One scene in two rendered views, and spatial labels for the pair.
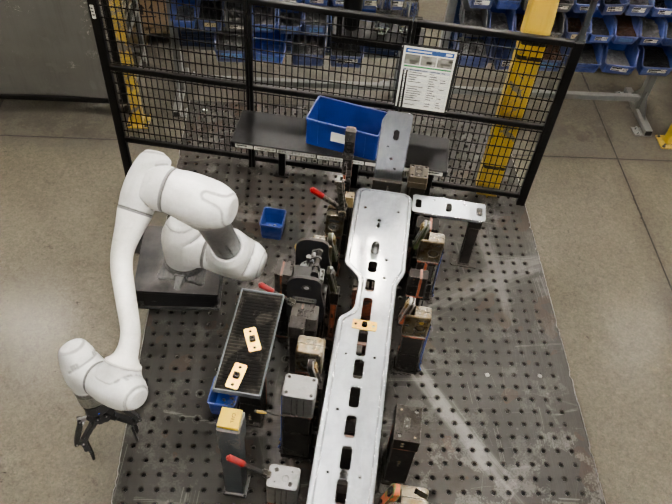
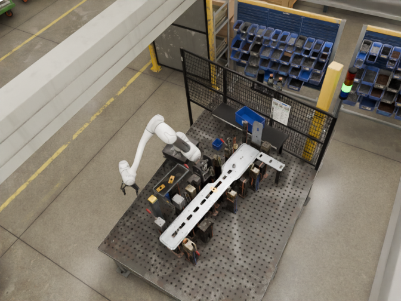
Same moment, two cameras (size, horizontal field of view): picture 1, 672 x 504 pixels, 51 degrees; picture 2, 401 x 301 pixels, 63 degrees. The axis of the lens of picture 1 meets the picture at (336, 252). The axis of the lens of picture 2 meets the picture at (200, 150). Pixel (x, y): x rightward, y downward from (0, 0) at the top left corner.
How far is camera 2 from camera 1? 142 cm
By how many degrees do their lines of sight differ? 25
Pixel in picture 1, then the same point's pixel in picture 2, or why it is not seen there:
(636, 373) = (349, 257)
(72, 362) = (120, 166)
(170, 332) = (167, 168)
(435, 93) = (283, 117)
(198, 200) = (163, 134)
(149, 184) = (153, 125)
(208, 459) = not seen: hidden behind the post
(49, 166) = (178, 97)
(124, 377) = (128, 175)
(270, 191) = (225, 132)
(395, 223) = (247, 160)
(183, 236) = not seen: hidden behind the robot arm
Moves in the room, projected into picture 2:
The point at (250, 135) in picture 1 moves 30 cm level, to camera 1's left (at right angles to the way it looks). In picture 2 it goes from (218, 112) to (197, 103)
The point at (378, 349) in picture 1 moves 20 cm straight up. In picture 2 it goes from (212, 199) to (212, 187)
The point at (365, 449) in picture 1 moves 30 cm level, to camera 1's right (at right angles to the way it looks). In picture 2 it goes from (188, 226) to (216, 243)
